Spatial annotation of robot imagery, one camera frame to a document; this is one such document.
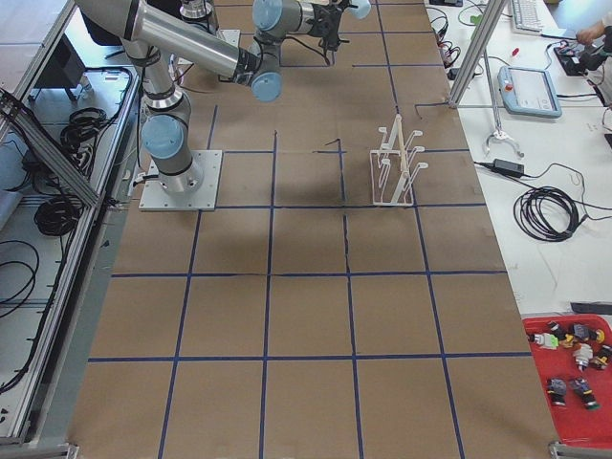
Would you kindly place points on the black power adapter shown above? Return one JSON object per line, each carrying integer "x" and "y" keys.
{"x": 507, "y": 168}

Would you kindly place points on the red parts tray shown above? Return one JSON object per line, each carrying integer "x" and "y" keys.
{"x": 573, "y": 358}

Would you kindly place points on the teach pendant tablet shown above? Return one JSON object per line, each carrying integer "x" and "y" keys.
{"x": 528, "y": 92}

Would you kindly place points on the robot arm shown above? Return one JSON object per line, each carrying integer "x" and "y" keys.
{"x": 146, "y": 32}

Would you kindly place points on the white wire cup rack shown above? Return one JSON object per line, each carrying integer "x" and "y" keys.
{"x": 394, "y": 166}

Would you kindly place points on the grey claw tool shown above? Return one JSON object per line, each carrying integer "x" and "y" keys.
{"x": 498, "y": 134}

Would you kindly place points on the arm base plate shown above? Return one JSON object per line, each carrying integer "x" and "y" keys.
{"x": 196, "y": 189}

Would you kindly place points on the white keyboard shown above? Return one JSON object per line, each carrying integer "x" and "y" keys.
{"x": 524, "y": 17}

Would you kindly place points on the aluminium frame post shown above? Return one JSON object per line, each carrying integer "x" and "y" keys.
{"x": 479, "y": 41}

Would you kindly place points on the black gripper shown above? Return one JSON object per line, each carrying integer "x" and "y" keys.
{"x": 329, "y": 30}

